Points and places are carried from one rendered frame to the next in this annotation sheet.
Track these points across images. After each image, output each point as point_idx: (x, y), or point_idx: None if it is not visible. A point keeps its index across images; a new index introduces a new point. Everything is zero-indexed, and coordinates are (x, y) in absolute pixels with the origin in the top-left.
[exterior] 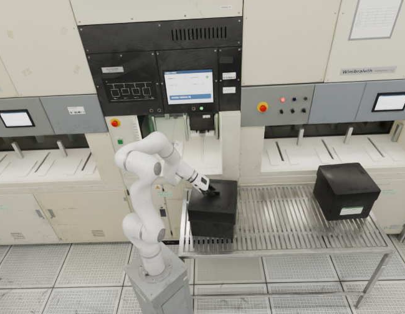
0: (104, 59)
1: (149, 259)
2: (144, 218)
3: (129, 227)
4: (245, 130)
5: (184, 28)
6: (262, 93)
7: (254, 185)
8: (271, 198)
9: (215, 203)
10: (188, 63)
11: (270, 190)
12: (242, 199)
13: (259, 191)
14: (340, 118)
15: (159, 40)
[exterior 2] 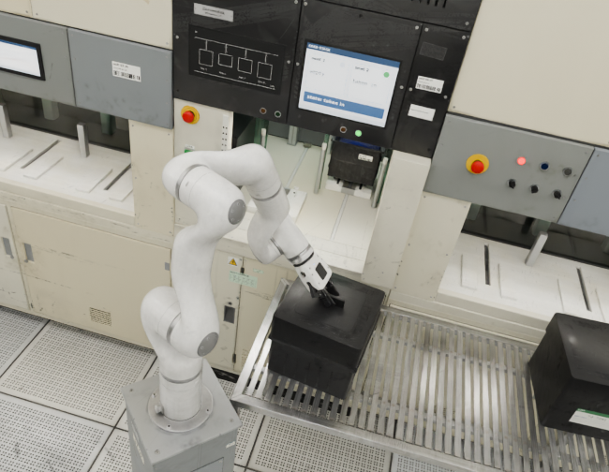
0: None
1: (173, 384)
2: (185, 302)
3: (154, 311)
4: (430, 200)
5: None
6: (484, 138)
7: (417, 314)
8: (443, 348)
9: (330, 320)
10: (358, 39)
11: (445, 332)
12: (386, 332)
13: (423, 330)
14: None
15: None
